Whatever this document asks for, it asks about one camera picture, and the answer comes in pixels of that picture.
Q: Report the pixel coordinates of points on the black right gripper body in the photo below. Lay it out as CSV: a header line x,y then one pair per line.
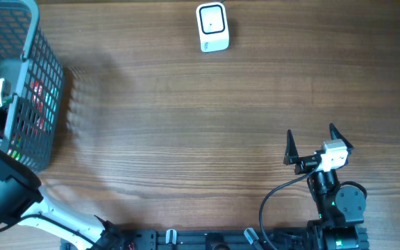
x,y
305,164

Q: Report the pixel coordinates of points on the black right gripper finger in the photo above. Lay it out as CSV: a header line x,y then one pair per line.
x,y
291,149
335,135

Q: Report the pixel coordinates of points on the red snack packet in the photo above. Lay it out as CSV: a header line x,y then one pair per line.
x,y
38,99

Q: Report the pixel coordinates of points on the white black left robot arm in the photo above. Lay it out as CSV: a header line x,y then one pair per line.
x,y
22,201

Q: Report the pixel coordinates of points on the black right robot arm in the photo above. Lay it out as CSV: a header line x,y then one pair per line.
x,y
340,205

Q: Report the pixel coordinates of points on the white barcode scanner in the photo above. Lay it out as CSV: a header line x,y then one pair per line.
x,y
213,27

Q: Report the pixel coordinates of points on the dark grey plastic basket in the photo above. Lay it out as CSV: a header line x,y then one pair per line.
x,y
25,57

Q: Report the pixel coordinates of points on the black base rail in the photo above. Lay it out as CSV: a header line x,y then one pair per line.
x,y
282,238

